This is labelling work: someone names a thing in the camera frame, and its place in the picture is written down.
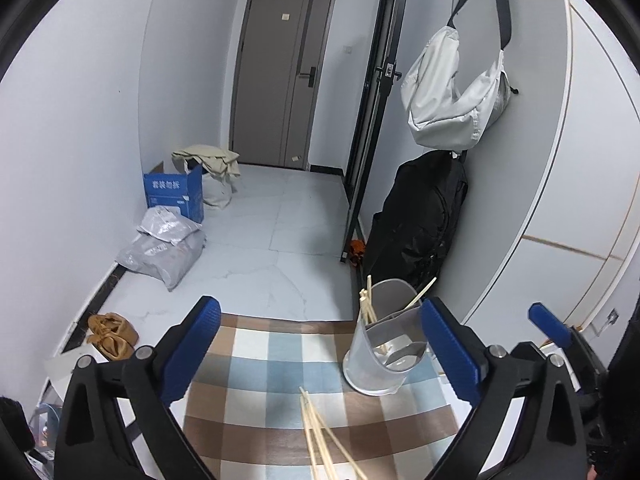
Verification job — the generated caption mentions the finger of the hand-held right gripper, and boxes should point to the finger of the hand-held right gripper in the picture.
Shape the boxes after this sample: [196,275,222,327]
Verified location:
[529,302,608,395]

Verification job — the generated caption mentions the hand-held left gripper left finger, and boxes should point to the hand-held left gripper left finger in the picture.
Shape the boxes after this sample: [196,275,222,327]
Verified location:
[55,296,222,480]

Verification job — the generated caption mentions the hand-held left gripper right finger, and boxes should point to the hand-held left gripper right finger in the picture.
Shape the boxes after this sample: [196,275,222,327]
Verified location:
[420,297,586,480]

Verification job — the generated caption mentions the white grey utensil holder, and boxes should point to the white grey utensil holder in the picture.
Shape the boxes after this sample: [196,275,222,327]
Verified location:
[342,280,431,397]

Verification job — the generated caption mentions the checkered tablecloth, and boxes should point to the checkered tablecloth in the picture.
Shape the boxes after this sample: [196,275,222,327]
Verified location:
[182,312,476,480]

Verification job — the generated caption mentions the grey parcel bag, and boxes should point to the grey parcel bag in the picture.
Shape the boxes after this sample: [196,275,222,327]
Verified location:
[116,230,207,291]

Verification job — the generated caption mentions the crinkled silver parcel bag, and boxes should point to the crinkled silver parcel bag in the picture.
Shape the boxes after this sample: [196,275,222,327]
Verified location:
[137,205,202,247]

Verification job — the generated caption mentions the black backpack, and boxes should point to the black backpack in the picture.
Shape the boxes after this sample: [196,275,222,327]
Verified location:
[362,150,469,291]

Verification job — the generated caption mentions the blue cardboard box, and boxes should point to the blue cardboard box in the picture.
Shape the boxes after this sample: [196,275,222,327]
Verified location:
[144,162,205,223]

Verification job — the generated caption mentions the white sack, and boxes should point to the white sack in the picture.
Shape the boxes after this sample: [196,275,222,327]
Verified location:
[202,170,238,209]

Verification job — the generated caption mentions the clear plastic container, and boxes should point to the clear plastic container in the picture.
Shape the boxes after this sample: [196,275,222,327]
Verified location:
[29,400,62,457]

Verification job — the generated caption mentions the black cloth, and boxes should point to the black cloth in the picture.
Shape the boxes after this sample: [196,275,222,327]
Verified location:
[0,396,36,456]

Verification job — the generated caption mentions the beige cloth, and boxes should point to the beige cloth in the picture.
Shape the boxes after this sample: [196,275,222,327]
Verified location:
[172,144,242,180]

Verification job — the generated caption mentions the white sling bag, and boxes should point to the white sling bag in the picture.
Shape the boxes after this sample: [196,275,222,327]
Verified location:
[401,0,518,150]

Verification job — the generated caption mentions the grey door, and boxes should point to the grey door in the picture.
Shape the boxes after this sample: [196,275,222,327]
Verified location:
[230,0,335,171]

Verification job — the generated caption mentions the black metal door frame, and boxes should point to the black metal door frame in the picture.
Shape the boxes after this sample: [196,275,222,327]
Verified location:
[341,0,417,264]

